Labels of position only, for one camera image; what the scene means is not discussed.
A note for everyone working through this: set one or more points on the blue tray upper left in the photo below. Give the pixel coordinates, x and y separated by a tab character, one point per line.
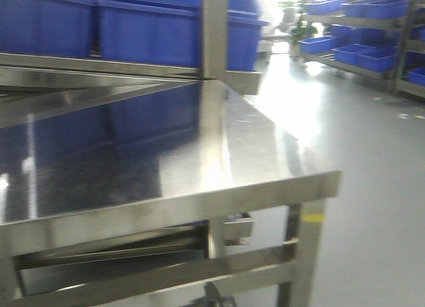
324	7

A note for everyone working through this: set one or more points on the blue tray lower right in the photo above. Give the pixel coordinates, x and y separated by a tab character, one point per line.
379	60

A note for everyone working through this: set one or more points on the potted plant background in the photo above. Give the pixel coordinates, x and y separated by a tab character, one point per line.
294	26

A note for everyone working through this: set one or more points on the blue tray lower middle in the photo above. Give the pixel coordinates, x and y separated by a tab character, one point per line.
349	54

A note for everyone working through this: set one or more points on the steel shelf frame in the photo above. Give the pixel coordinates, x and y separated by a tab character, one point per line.
53	72

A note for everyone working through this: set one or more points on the right steel shelf rack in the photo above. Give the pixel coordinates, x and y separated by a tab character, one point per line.
408	74

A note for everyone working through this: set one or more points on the blue bin left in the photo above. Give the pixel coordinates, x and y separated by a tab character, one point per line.
61	28

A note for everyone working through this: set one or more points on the blue tray lower left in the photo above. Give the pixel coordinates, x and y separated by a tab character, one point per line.
319	44

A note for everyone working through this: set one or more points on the blue bin right lower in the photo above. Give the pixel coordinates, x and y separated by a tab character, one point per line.
131	32

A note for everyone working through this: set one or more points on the blue tray on right shelf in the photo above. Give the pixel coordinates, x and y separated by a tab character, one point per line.
375	9

